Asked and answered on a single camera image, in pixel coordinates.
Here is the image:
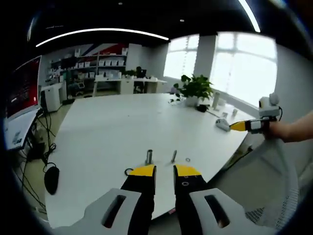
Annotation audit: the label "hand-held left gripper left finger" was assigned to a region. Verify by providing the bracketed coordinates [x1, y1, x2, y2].
[48, 164, 157, 235]

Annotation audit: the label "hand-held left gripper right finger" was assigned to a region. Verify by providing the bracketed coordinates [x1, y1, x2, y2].
[173, 164, 278, 235]

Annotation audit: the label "person's right hand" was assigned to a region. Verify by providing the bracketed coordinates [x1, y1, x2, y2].
[263, 117, 286, 141]

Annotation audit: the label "white handheld controller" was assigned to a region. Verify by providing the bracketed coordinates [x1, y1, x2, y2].
[215, 118, 230, 132]

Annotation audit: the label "bright window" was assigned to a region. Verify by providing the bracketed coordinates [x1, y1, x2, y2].
[163, 35, 200, 80]
[210, 31, 278, 108]

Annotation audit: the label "potted green plant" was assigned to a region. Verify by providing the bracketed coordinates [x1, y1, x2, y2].
[174, 74, 214, 107]

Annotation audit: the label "white mesh office chair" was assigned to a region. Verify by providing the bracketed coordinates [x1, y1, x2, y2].
[244, 137, 300, 231]

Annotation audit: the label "black oval device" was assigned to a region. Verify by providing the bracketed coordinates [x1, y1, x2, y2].
[44, 166, 60, 196]

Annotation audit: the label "black office chair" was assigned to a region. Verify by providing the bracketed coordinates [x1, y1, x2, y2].
[134, 66, 147, 94]

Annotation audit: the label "white background desk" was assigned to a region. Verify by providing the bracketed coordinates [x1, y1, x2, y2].
[94, 74, 168, 95]

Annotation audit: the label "white cabinet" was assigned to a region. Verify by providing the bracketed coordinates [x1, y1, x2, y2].
[40, 83, 67, 113]

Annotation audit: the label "black upright device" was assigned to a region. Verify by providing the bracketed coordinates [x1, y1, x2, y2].
[39, 90, 48, 113]

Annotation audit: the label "rows of white storage bins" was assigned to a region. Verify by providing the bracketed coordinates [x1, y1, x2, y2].
[75, 47, 129, 69]

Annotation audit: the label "white side desk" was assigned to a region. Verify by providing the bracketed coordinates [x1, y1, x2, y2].
[3, 110, 41, 151]

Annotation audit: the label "storage shelving unit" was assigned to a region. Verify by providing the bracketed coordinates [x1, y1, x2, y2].
[48, 45, 129, 83]

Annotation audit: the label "monitor with red screen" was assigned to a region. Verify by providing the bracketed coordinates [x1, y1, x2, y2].
[6, 55, 42, 120]

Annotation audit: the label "long curved ceiling light strip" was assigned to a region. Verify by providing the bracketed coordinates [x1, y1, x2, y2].
[35, 27, 169, 47]

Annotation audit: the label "bundle of black cables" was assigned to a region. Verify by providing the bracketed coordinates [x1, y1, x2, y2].
[22, 107, 58, 213]

